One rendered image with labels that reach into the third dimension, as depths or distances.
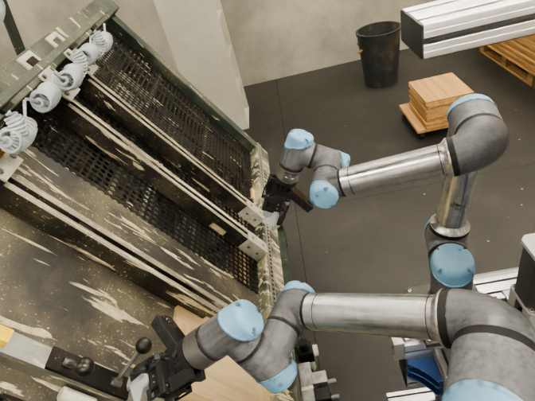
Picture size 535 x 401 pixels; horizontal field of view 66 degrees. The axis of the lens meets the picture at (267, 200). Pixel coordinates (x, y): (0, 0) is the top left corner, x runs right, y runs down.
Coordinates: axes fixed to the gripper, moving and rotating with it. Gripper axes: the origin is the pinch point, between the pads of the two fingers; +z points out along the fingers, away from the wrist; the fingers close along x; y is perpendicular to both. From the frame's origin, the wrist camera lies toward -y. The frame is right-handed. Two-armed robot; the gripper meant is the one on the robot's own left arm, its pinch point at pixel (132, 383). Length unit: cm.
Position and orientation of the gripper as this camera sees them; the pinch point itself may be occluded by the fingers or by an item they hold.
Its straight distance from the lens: 102.3
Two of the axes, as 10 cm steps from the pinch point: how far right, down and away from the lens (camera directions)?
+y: 2.9, 7.5, -6.0
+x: 6.2, 3.3, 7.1
